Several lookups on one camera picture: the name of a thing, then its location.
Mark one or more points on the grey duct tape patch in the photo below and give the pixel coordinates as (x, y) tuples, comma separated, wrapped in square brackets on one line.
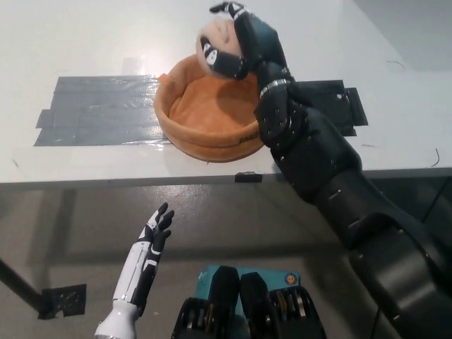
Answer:
[(106, 109)]

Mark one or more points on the robot right hand white black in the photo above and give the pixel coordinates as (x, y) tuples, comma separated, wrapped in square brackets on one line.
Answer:
[(261, 42)]

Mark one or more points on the robot torso black teal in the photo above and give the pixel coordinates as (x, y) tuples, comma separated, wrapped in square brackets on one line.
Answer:
[(247, 310)]

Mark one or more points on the black tape square patch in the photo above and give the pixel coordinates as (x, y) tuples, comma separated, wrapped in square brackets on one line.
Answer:
[(353, 106)]

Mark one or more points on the small black tape strip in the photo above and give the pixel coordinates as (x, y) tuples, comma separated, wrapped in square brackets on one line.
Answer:
[(248, 177)]

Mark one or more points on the pink plush dumpling toy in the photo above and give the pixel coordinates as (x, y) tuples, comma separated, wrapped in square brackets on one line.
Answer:
[(220, 33)]

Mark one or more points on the black table leg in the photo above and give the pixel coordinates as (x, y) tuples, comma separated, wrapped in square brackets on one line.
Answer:
[(19, 279)]

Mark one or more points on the orange plush round basket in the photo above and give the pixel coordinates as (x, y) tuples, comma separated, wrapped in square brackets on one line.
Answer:
[(212, 116)]

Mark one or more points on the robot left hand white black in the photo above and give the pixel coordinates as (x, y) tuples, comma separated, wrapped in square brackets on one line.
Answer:
[(148, 254)]

